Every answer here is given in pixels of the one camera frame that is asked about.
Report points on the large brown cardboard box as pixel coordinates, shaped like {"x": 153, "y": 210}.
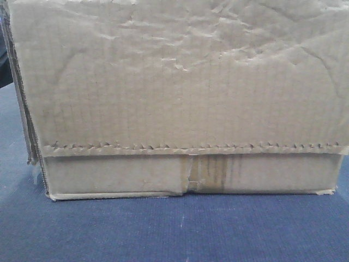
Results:
{"x": 158, "y": 98}

